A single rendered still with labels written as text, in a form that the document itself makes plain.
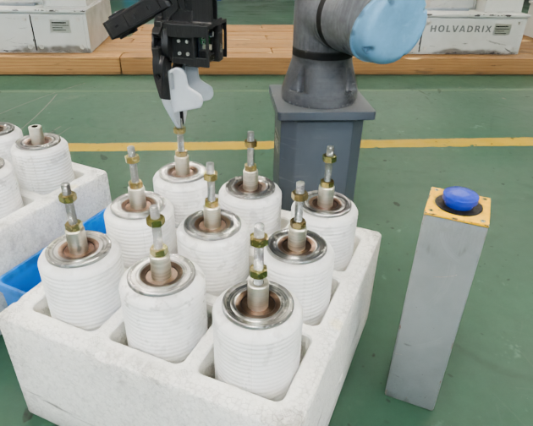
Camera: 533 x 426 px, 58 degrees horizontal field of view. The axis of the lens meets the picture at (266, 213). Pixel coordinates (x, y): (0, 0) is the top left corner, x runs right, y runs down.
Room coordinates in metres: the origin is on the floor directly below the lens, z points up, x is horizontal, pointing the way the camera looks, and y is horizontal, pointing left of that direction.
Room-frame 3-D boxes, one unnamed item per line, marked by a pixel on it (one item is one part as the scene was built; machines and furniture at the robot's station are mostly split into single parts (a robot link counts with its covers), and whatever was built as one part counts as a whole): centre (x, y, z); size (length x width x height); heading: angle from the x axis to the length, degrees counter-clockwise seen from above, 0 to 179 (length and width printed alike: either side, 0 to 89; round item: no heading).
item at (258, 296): (0.39, 0.01, 0.26); 0.02 x 0.02 x 0.03
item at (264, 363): (0.38, 0.01, 0.16); 0.10 x 0.10 x 0.18
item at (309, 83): (0.95, -0.10, 0.35); 0.15 x 0.15 x 0.10
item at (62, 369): (0.54, 0.07, 0.09); 0.39 x 0.39 x 0.18; 67
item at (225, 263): (0.54, 0.07, 0.16); 0.10 x 0.10 x 0.18
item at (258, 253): (0.39, 0.01, 0.31); 0.01 x 0.01 x 0.08
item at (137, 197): (0.58, 0.18, 0.26); 0.02 x 0.02 x 0.03
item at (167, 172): (0.69, 0.13, 0.25); 0.08 x 0.08 x 0.01
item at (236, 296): (0.39, 0.01, 0.25); 0.08 x 0.08 x 0.01
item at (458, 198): (0.50, -0.23, 0.32); 0.04 x 0.04 x 0.02
